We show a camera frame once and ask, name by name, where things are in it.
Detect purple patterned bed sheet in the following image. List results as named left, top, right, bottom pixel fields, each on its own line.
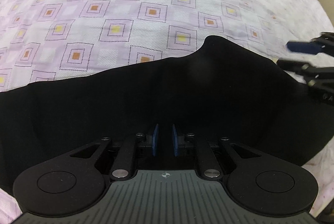
left=1, top=0, right=333, bottom=223

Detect black pants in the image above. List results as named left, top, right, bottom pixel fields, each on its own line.
left=1, top=36, right=333, bottom=193

